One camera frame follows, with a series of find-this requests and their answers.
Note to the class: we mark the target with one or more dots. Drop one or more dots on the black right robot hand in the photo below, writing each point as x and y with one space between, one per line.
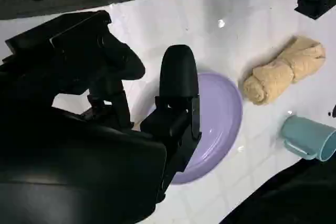
65 155

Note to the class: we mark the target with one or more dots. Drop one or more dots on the beige towel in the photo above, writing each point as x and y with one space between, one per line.
283 74

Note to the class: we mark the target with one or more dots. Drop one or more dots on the pale green mug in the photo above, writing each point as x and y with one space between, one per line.
304 134

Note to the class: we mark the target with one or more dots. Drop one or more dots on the lilac plate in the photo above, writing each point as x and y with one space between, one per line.
220 119

